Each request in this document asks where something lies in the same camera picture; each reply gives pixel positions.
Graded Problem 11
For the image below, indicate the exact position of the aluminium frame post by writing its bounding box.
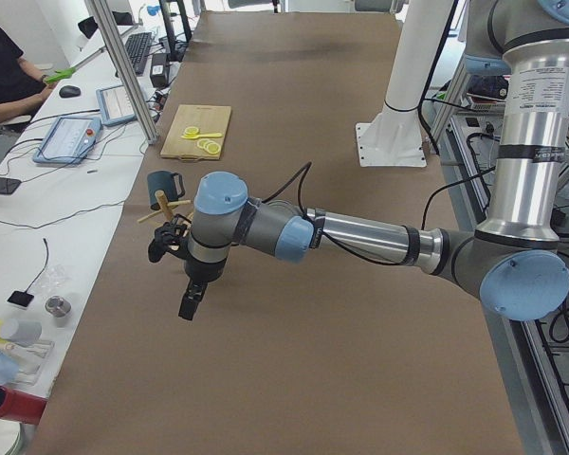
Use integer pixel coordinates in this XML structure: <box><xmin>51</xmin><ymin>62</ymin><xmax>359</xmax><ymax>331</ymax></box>
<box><xmin>88</xmin><ymin>0</ymin><xmax>158</xmax><ymax>145</ymax></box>

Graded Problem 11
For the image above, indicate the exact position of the small black square pad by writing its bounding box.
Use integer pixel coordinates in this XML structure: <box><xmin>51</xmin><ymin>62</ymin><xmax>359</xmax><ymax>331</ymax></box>
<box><xmin>7</xmin><ymin>290</ymin><xmax>34</xmax><ymax>308</ymax></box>

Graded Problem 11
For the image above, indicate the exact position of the black computer mouse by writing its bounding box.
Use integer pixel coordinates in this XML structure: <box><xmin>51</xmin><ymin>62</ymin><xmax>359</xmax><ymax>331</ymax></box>
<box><xmin>59</xmin><ymin>85</ymin><xmax>82</xmax><ymax>99</ymax></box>

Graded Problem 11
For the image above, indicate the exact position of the wooden cup storage rack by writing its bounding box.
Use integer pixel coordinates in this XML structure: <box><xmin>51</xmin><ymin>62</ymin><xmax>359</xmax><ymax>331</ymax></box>
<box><xmin>137</xmin><ymin>190</ymin><xmax>192</xmax><ymax>224</ymax></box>

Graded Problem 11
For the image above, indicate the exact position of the small metal cup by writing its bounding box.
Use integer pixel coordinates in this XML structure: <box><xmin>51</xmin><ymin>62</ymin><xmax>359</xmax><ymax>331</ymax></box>
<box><xmin>45</xmin><ymin>296</ymin><xmax>71</xmax><ymax>327</ymax></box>

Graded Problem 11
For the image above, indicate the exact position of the lemon slice toy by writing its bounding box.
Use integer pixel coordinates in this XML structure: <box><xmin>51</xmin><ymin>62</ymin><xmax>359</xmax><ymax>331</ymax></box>
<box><xmin>203</xmin><ymin>141</ymin><xmax>221</xmax><ymax>155</ymax></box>
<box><xmin>182</xmin><ymin>126</ymin><xmax>200</xmax><ymax>138</ymax></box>
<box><xmin>196</xmin><ymin>138</ymin><xmax>210</xmax><ymax>148</ymax></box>

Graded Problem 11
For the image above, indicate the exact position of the grey cup on tray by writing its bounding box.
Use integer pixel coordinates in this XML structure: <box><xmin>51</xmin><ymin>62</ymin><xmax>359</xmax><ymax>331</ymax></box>
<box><xmin>0</xmin><ymin>318</ymin><xmax>42</xmax><ymax>347</ymax></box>

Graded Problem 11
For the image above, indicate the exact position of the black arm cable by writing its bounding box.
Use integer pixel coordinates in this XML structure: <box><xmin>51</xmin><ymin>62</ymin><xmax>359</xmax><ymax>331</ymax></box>
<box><xmin>260</xmin><ymin>161</ymin><xmax>418</xmax><ymax>266</ymax></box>

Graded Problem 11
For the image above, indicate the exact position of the dark blue mug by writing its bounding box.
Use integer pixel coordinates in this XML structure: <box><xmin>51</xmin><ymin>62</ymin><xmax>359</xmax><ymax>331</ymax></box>
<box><xmin>147</xmin><ymin>171</ymin><xmax>185</xmax><ymax>210</ymax></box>

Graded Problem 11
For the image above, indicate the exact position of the black power adapter box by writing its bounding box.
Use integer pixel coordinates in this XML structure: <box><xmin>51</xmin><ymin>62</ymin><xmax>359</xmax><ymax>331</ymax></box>
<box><xmin>150</xmin><ymin>52</ymin><xmax>170</xmax><ymax>88</ymax></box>

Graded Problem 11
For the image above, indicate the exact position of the red cylinder bottle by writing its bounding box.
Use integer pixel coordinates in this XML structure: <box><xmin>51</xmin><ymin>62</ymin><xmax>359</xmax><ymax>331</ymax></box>
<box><xmin>0</xmin><ymin>386</ymin><xmax>47</xmax><ymax>425</ymax></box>

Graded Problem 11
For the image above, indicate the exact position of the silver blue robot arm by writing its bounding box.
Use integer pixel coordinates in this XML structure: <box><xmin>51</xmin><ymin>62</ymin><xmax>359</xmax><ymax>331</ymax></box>
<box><xmin>178</xmin><ymin>1</ymin><xmax>569</xmax><ymax>321</ymax></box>

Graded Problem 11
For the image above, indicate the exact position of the seated person in black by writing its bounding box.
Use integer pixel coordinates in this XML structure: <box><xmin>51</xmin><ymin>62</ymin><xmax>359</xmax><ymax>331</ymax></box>
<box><xmin>0</xmin><ymin>28</ymin><xmax>56</xmax><ymax>123</ymax></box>

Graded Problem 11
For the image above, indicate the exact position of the black keyboard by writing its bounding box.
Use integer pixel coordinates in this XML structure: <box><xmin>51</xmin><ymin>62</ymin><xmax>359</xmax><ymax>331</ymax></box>
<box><xmin>124</xmin><ymin>32</ymin><xmax>153</xmax><ymax>75</ymax></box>

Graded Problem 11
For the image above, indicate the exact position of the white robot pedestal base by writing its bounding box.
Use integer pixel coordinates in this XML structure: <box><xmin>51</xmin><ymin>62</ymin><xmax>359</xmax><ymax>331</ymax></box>
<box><xmin>356</xmin><ymin>0</ymin><xmax>457</xmax><ymax>168</ymax></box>

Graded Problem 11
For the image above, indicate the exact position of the blue teach pendant tablet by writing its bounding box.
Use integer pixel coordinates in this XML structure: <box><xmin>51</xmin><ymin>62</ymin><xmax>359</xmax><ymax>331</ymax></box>
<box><xmin>96</xmin><ymin>84</ymin><xmax>137</xmax><ymax>127</ymax></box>
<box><xmin>32</xmin><ymin>116</ymin><xmax>102</xmax><ymax>165</ymax></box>

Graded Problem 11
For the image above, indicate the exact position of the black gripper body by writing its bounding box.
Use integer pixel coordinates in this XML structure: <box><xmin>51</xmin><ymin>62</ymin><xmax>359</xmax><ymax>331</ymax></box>
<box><xmin>184</xmin><ymin>257</ymin><xmax>227</xmax><ymax>283</ymax></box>

